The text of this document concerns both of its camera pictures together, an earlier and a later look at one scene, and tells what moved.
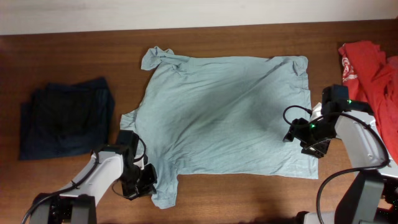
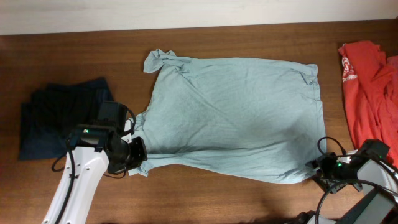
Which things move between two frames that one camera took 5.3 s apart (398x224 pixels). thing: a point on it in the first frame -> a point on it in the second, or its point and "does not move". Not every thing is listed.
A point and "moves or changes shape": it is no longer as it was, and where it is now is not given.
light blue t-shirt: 218,115 moves or changes shape
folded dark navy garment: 66,119 does not move
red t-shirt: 370,76 does not move
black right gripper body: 316,139 -> 331,173
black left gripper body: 138,181 -> 131,155
